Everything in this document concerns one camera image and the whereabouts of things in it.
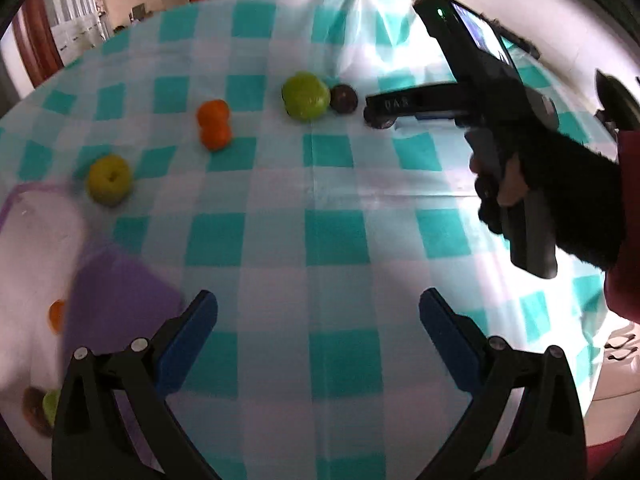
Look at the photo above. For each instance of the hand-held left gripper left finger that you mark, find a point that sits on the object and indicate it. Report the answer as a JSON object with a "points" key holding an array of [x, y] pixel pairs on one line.
{"points": [[184, 342]]}

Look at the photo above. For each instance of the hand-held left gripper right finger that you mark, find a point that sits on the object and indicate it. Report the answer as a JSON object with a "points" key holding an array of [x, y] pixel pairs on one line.
{"points": [[450, 342]]}

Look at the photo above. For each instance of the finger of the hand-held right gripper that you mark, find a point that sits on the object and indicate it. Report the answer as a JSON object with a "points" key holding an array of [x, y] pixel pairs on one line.
{"points": [[410, 104]]}

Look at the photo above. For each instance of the dark purple round fruit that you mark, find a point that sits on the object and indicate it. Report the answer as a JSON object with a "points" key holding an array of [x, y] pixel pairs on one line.
{"points": [[343, 98]]}

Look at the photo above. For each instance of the white purple-rimmed plate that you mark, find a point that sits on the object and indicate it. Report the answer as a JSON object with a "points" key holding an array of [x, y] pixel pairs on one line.
{"points": [[115, 300]]}

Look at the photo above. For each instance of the person's right hand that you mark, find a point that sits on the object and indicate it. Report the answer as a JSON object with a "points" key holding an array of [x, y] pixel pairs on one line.
{"points": [[575, 195]]}

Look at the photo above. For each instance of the large green apple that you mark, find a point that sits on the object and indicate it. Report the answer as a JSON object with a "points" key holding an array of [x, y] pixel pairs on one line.
{"points": [[304, 96]]}

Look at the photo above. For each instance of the orange tangerine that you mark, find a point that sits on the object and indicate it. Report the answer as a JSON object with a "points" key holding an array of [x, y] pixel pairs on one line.
{"points": [[216, 137], [57, 316], [212, 114]]}

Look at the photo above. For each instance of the black round object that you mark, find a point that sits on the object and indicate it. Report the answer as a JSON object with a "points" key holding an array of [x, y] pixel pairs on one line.
{"points": [[617, 102]]}

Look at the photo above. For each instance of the small green fruit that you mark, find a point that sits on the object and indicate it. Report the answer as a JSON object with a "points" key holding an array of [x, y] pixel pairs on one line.
{"points": [[51, 404]]}

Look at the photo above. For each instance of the teal checked tablecloth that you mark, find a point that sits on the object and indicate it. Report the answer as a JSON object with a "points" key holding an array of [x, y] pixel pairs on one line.
{"points": [[320, 220]]}

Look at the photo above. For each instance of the brown round fruit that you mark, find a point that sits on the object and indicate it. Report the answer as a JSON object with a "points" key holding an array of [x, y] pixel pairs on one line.
{"points": [[32, 404]]}

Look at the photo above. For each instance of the white plastic furniture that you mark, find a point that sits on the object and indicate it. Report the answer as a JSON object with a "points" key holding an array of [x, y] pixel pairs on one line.
{"points": [[622, 355]]}

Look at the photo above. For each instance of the small yellow-green apple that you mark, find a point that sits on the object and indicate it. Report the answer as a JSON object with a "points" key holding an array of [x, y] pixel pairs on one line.
{"points": [[109, 179]]}

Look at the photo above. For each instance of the person's red clothing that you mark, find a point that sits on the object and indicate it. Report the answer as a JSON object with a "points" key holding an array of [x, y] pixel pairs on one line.
{"points": [[612, 460]]}

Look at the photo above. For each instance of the wooden door frame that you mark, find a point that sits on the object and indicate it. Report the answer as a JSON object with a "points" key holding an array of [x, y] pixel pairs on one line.
{"points": [[35, 45]]}

